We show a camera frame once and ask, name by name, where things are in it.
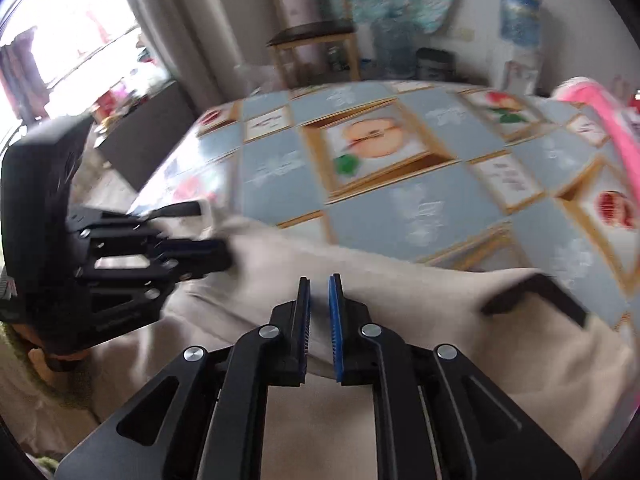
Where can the pale curtain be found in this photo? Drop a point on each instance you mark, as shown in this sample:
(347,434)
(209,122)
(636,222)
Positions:
(175,35)

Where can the cream garment with black stripes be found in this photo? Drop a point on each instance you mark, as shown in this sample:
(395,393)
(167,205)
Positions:
(400,310)

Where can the pale pink cylinder container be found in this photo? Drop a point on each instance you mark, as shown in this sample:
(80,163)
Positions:
(295,2)

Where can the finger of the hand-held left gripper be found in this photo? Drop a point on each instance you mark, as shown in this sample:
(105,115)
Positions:
(150,242)
(200,262)

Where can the person's left hand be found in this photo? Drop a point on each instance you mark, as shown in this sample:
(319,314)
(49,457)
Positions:
(50,360)

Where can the fruit print tablecloth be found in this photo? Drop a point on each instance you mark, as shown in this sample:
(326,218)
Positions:
(375,200)

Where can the wooden chair with dark seat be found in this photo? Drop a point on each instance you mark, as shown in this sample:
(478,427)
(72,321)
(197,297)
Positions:
(310,32)

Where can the dark rice cooker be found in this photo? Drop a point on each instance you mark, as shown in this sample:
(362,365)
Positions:
(435,62)

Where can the blue plastic bag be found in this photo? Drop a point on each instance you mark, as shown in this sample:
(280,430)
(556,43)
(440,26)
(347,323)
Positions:
(521,12)

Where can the grey cabinet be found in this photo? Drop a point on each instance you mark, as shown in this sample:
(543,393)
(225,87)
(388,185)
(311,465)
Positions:
(150,130)

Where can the barred window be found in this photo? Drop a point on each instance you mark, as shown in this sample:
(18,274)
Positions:
(60,25)

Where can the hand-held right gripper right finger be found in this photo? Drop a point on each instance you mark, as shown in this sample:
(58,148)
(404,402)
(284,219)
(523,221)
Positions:
(334,340)

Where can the clear water jug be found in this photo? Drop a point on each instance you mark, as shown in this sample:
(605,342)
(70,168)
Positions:
(395,50)

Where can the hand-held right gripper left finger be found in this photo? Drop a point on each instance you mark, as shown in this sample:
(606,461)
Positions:
(303,330)

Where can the pink plastic hanger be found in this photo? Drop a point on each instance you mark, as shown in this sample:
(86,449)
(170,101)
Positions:
(625,150)

